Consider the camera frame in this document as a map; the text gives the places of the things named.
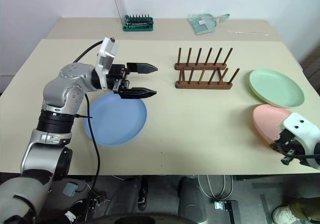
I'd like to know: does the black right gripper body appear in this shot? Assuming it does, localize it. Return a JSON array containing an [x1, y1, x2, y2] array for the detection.
[[270, 128, 307, 166]]

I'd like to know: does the green screwdriver bit set case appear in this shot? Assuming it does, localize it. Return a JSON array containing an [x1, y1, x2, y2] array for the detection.
[[113, 0, 155, 33]]

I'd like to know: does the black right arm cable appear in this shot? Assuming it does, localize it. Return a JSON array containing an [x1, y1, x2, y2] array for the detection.
[[287, 152, 320, 159]]

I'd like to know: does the wooden dish rack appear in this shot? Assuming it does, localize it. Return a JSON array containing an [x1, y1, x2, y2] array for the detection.
[[174, 47, 241, 90]]

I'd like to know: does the dark rounded robot leg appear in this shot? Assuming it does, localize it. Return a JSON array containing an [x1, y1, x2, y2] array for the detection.
[[109, 176, 149, 217], [177, 176, 209, 220]]

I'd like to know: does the blue plate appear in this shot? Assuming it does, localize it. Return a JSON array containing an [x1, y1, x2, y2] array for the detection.
[[84, 93, 148, 147]]

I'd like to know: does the white floor cable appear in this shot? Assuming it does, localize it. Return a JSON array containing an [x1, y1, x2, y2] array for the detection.
[[197, 175, 235, 200]]

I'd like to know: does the clear plastic bag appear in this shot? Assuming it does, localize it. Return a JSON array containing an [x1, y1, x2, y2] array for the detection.
[[187, 13, 231, 36]]

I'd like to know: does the small grey box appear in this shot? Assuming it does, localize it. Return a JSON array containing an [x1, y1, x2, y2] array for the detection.
[[62, 182, 79, 196]]

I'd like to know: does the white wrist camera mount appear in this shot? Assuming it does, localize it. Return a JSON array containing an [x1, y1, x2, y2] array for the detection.
[[94, 36, 120, 90], [279, 112, 320, 171]]

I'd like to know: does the white shoe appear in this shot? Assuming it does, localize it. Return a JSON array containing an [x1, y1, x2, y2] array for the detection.
[[272, 205, 295, 224]]

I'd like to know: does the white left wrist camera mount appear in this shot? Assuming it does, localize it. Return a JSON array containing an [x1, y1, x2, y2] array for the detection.
[[94, 36, 120, 90]]

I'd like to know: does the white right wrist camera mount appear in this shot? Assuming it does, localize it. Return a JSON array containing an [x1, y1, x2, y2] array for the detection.
[[279, 112, 320, 171]]

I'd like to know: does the clear plastic strip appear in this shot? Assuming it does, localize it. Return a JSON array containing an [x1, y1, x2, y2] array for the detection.
[[227, 28, 272, 37]]

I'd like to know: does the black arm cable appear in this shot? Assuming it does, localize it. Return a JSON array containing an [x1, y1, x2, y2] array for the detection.
[[287, 152, 320, 159], [74, 40, 104, 194]]

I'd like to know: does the green plate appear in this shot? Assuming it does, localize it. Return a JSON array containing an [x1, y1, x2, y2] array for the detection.
[[248, 68, 306, 109]]

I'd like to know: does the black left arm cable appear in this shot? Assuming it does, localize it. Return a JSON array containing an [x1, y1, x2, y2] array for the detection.
[[74, 40, 104, 194]]

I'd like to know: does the black metal floor bracket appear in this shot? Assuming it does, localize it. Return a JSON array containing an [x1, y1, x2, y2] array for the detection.
[[213, 199, 241, 224]]

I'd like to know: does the pink plate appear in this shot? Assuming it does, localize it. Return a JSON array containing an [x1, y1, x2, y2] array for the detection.
[[252, 104, 294, 145]]

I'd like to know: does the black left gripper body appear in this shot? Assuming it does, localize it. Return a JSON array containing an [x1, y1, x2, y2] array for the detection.
[[105, 63, 131, 95]]

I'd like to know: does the olive trouser leg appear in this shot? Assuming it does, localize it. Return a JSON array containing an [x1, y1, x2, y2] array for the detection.
[[288, 197, 320, 223]]

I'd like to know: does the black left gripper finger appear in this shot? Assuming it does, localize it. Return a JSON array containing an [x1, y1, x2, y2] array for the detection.
[[119, 86, 158, 100], [126, 62, 159, 75]]

